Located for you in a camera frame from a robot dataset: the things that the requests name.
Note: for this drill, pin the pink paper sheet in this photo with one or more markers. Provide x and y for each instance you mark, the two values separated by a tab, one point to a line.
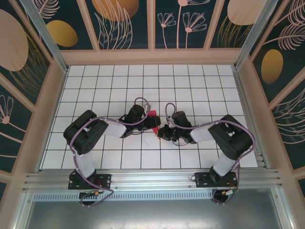
155	132

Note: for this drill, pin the grey metal sheet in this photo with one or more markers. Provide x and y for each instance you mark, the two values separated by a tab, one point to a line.
152	214

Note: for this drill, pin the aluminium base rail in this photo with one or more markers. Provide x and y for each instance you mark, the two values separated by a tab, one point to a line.
152	179

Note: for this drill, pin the aluminium table side rail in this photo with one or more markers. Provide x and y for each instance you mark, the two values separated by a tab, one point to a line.
259	158

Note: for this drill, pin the aluminium frame post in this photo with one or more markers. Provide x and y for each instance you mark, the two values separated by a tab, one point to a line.
47	38
252	31

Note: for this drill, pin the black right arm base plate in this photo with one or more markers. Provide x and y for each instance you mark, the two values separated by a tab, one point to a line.
202	180

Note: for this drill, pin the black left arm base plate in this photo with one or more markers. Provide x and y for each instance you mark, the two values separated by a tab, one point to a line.
104	181

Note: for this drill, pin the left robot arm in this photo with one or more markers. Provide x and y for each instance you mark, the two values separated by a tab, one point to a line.
85	164

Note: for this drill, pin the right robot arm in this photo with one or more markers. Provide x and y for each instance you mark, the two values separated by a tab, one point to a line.
224	164

